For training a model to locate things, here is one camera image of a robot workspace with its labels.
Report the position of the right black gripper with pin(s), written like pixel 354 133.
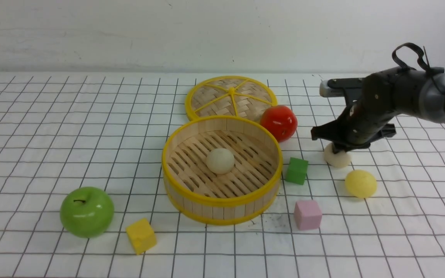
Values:
pixel 357 127

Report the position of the beige bun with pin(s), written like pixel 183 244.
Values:
pixel 220 161
pixel 336 160

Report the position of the yellow bun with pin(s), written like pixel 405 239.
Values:
pixel 361 184

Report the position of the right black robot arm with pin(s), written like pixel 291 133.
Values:
pixel 372 101

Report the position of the bamboo steamer tray yellow rim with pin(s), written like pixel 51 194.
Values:
pixel 235 197

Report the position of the woven bamboo steamer lid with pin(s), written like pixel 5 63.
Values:
pixel 239 96

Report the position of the green cube block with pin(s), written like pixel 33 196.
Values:
pixel 296 172

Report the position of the red tomato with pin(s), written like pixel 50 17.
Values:
pixel 280 121

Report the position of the pink cube block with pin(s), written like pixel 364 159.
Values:
pixel 307 214

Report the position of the white grid tablecloth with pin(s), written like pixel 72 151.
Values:
pixel 64 131

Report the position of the yellow cube block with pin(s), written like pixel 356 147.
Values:
pixel 141 236

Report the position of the green apple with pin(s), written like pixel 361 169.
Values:
pixel 87 212

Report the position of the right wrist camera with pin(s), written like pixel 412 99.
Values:
pixel 341 87

